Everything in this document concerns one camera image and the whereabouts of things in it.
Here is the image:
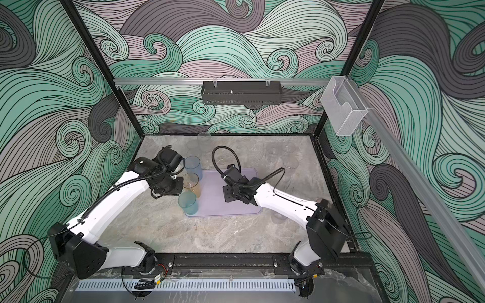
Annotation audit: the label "clear tall glass back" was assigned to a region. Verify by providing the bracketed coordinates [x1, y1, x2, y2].
[197, 132, 213, 153]

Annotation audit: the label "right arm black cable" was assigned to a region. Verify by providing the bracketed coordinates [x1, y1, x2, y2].
[211, 145, 287, 188]

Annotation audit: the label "clear acrylic wall holder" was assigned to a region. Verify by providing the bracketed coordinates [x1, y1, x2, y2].
[320, 76, 368, 137]

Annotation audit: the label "black corner frame post right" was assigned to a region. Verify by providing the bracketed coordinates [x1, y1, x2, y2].
[314, 1, 384, 138]

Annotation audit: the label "teal frosted tall glass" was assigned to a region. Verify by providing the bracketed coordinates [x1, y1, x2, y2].
[178, 191, 198, 215]

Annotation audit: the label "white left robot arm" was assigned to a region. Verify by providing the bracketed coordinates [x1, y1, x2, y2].
[48, 145, 186, 280]

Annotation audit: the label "black corner frame post left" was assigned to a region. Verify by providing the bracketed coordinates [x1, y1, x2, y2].
[59, 0, 145, 139]

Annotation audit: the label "blue transparent tall glass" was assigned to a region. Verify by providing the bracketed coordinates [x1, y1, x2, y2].
[185, 155, 203, 180]

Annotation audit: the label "aluminium rail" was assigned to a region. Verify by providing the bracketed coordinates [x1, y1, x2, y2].
[366, 109, 484, 290]
[114, 77, 329, 87]

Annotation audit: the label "black perforated wall box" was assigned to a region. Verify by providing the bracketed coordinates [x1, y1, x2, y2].
[201, 81, 283, 106]

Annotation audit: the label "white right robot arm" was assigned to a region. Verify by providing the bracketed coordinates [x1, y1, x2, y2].
[220, 165, 349, 271]

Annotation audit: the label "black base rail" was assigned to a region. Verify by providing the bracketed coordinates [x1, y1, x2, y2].
[147, 252, 372, 275]

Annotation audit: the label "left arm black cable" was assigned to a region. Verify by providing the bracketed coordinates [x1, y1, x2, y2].
[20, 158, 179, 279]

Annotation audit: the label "yellow transparent tall glass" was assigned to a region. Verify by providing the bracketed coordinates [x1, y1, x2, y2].
[183, 172, 202, 199]

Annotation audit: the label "aluminium rail right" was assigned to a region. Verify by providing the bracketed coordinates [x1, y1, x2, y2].
[366, 109, 484, 290]

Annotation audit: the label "white slotted cable duct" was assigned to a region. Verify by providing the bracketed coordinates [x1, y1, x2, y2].
[75, 279, 296, 292]

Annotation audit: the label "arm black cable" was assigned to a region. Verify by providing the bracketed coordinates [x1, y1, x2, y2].
[20, 158, 179, 279]
[211, 145, 287, 188]

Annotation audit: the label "lilac plastic tray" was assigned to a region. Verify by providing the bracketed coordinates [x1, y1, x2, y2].
[184, 168, 263, 217]

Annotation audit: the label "black corner frame post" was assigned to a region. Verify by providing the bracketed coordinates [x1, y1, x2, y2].
[314, 1, 384, 138]
[59, 0, 145, 139]

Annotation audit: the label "aluminium rail back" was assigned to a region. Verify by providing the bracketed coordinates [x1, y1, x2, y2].
[114, 77, 329, 87]

